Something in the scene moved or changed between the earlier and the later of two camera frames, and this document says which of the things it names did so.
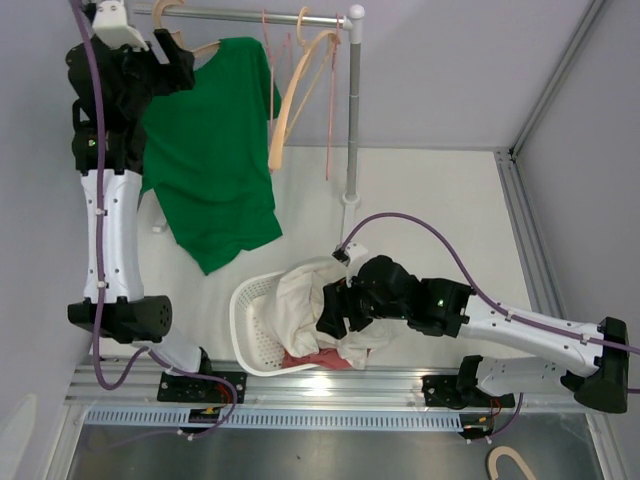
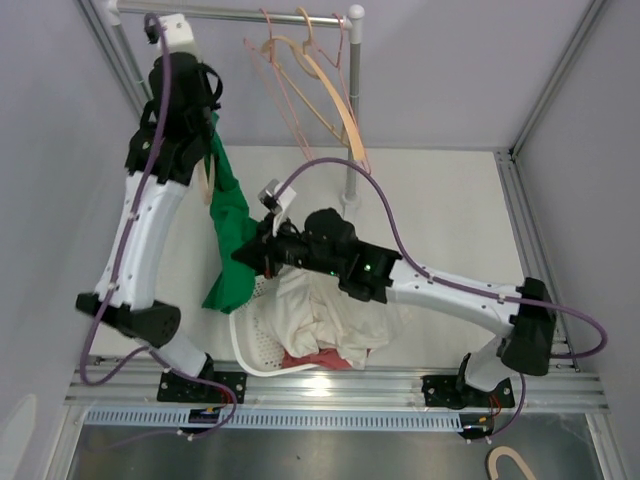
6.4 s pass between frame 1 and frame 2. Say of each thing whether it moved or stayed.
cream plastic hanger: moved
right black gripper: moved
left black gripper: moved
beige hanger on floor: stayed
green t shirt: moved
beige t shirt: stayed
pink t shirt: stayed
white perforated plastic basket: stayed
